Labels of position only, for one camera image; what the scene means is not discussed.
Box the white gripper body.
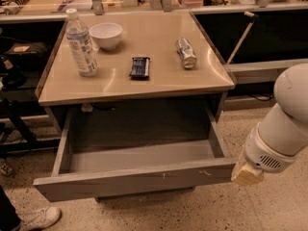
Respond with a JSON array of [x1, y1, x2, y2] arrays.
[[244, 127, 295, 173]]

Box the black bag on shelf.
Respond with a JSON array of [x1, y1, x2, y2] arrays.
[[5, 41, 48, 62]]

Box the dark trouser leg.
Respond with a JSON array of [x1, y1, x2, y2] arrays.
[[0, 186, 21, 231]]

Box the white ceramic bowl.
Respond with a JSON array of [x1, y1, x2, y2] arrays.
[[90, 22, 123, 50]]

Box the white sneaker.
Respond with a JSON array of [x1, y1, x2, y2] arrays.
[[18, 207, 62, 231]]

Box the grey drawer cabinet with tabletop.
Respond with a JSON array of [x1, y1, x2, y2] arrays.
[[34, 10, 238, 204]]

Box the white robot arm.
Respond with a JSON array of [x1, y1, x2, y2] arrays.
[[231, 64, 308, 186]]

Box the white stick with black tip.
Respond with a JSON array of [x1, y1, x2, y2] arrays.
[[226, 12, 258, 64]]

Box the silver drink can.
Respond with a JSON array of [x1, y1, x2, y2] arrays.
[[175, 38, 197, 69]]

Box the grey top drawer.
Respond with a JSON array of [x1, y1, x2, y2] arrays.
[[34, 104, 236, 202]]

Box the dark blue snack packet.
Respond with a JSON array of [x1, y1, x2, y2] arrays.
[[129, 57, 150, 79]]

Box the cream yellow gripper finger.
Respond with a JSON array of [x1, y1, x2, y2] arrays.
[[231, 152, 264, 186]]

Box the clear plastic water bottle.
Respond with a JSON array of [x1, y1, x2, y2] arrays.
[[65, 9, 97, 77]]

